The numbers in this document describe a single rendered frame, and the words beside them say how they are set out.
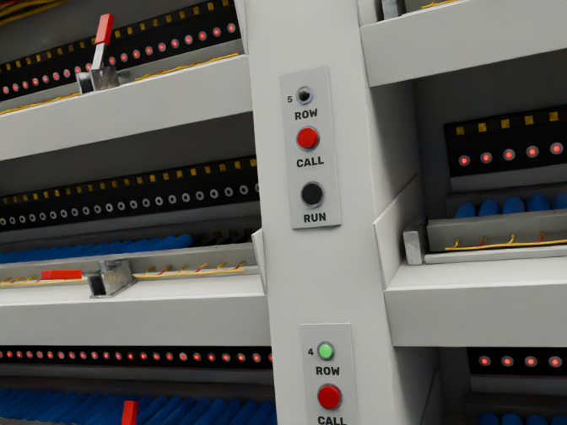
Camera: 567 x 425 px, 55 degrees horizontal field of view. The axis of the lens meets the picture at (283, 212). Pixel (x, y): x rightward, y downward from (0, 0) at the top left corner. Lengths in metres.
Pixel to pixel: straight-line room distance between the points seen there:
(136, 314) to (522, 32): 0.38
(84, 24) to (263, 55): 0.46
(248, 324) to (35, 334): 0.25
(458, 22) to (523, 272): 0.18
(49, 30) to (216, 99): 0.49
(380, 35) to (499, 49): 0.08
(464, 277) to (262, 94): 0.21
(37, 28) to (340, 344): 0.70
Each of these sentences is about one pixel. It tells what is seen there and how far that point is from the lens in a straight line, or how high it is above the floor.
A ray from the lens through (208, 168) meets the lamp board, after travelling 0.66.
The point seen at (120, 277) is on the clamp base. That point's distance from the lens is 0.56.
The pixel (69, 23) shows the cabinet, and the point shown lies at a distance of 0.91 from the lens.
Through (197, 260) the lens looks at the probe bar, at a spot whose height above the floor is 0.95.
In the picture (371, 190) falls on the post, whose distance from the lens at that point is 0.41.
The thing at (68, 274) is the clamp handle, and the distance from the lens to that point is 0.52.
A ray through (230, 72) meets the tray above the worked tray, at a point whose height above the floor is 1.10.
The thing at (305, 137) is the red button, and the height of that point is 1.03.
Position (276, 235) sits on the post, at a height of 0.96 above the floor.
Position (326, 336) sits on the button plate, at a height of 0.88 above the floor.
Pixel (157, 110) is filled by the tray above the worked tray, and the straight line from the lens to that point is 0.52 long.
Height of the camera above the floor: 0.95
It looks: 3 degrees up
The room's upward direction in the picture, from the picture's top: 5 degrees counter-clockwise
